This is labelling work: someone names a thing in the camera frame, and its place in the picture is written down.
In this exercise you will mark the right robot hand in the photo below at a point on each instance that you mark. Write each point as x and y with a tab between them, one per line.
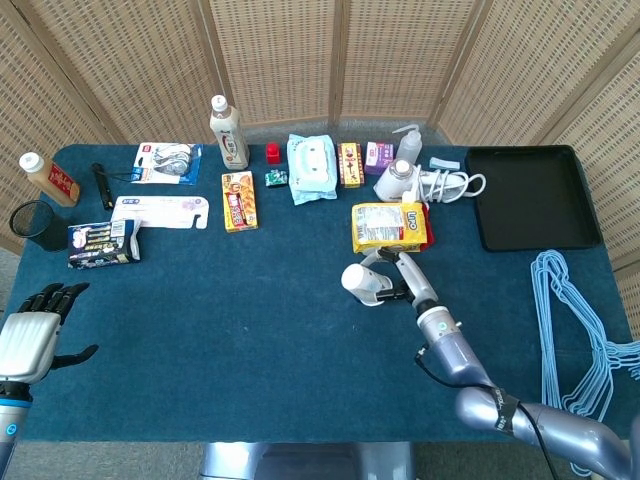
415	280

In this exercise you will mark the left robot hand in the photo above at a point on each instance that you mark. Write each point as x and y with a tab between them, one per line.
27	345

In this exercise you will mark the white paper cup green print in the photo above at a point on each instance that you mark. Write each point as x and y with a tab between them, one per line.
357	280

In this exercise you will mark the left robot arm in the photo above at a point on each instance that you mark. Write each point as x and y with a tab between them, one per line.
10	425

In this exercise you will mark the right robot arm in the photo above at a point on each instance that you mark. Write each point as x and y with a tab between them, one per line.
455	355

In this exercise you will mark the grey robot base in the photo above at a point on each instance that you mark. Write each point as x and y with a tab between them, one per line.
300	462

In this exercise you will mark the red packet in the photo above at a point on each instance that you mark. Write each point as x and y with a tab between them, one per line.
429	225

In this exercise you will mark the yellow Lipo snack bag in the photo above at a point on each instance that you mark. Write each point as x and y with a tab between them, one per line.
385	227

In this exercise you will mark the black mesh pen holder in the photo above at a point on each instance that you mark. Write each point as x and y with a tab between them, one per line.
47	237

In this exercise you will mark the small light blue pad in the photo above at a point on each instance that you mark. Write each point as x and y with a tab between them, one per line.
444	163

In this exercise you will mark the dark blue printed pack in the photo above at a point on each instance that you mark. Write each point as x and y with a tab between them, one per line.
100	245

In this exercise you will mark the purple white box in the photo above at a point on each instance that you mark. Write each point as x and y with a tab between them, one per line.
378	159

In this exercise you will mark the red yellow upright box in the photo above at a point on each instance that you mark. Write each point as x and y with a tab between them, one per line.
350	165

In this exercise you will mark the translucent wash bottle bent nozzle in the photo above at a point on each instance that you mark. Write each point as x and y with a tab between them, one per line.
410	147

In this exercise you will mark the black plastic tray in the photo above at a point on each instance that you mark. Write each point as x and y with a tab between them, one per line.
532	200

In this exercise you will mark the light blue wet wipes pack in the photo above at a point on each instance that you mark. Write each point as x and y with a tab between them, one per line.
312	170

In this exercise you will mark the brown tea bottle red label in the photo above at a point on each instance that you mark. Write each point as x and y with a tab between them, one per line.
55	182

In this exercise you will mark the blue table cloth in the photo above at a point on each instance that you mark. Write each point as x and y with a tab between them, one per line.
250	325

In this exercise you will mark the small green candy pack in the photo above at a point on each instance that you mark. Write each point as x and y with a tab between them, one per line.
275	178

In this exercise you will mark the white toothbrush package card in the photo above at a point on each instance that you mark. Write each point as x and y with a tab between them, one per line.
160	210

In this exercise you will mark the small red block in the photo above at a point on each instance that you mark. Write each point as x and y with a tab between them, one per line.
273	154

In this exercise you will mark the yellow orange snack box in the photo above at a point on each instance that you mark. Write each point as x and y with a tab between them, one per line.
240	202

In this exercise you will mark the milk tea bottle white cap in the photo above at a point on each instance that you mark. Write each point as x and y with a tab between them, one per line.
231	145

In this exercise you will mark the blue card blister pack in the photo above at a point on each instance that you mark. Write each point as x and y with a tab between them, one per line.
167	164

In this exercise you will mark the woven wooden folding screen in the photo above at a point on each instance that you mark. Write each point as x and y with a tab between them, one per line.
125	65

